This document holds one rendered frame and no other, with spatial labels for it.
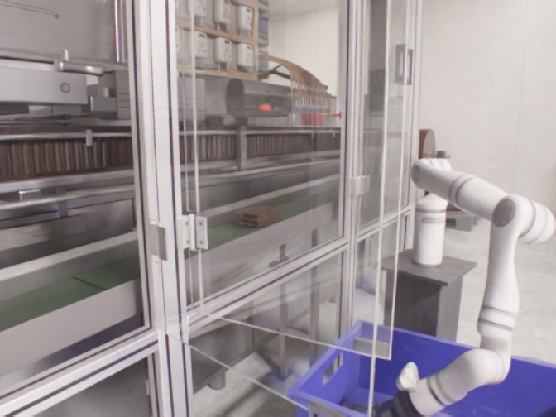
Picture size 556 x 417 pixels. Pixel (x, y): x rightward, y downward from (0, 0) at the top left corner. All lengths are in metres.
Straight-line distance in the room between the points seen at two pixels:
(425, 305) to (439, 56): 4.63
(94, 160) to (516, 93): 5.02
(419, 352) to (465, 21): 4.89
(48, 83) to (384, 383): 1.11
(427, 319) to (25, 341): 1.04
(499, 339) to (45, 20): 1.34
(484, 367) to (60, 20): 1.33
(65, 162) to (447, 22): 5.24
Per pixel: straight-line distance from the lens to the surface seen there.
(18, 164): 0.88
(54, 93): 0.86
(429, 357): 1.20
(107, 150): 0.98
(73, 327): 0.81
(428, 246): 1.32
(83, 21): 1.38
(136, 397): 1.33
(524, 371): 1.18
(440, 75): 5.66
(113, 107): 0.92
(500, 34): 5.62
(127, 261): 0.99
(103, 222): 1.09
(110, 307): 0.84
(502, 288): 0.93
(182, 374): 0.92
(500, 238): 0.93
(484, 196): 1.07
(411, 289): 1.33
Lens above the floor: 0.96
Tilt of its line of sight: 11 degrees down
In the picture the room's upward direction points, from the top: straight up
